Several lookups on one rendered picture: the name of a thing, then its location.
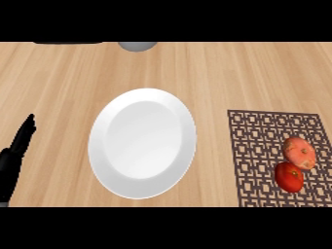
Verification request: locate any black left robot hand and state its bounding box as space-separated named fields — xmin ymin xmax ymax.
xmin=0 ymin=113 xmax=37 ymax=206

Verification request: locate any white oval plate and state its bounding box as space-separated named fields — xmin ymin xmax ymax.
xmin=86 ymin=88 xmax=198 ymax=200

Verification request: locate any brown patterned placemat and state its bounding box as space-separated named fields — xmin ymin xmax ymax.
xmin=226 ymin=109 xmax=332 ymax=208

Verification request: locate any black flat object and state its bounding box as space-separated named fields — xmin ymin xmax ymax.
xmin=31 ymin=41 xmax=105 ymax=46

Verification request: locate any grey round object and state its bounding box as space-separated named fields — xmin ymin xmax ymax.
xmin=117 ymin=41 xmax=158 ymax=53

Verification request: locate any red tomato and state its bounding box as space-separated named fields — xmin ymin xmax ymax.
xmin=273 ymin=161 xmax=304 ymax=194

